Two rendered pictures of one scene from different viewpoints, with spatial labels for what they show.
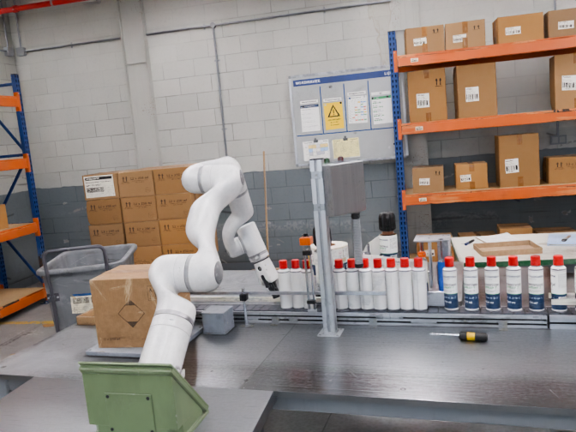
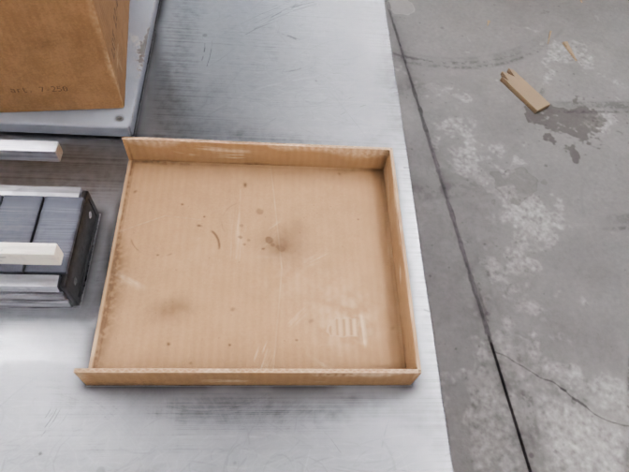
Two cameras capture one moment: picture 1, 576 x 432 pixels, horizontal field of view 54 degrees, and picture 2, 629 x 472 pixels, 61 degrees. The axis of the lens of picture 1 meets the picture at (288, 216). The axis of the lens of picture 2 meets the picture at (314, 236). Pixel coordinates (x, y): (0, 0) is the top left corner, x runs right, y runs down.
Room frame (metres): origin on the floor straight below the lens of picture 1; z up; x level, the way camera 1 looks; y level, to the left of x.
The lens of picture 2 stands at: (2.81, 0.74, 1.33)
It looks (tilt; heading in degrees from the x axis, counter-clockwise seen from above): 59 degrees down; 151
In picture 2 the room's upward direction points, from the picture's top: 10 degrees clockwise
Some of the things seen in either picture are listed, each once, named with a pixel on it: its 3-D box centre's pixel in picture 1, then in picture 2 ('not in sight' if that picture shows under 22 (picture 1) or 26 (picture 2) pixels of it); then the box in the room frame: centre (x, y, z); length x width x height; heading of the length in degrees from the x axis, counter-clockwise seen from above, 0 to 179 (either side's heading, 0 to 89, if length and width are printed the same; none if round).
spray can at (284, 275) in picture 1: (285, 284); not in sight; (2.29, 0.04, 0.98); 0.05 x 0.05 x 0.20
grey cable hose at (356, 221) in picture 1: (357, 240); not in sight; (2.09, -0.25, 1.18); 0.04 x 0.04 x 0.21
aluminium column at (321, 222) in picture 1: (323, 247); not in sight; (2.08, -0.12, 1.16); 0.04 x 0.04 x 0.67; 71
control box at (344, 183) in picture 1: (339, 188); not in sight; (2.12, -0.20, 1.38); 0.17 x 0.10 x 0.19; 126
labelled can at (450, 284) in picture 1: (450, 283); not in sight; (2.08, -0.59, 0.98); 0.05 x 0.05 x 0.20
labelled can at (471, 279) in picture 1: (471, 283); not in sight; (2.06, -0.66, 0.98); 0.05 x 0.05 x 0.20
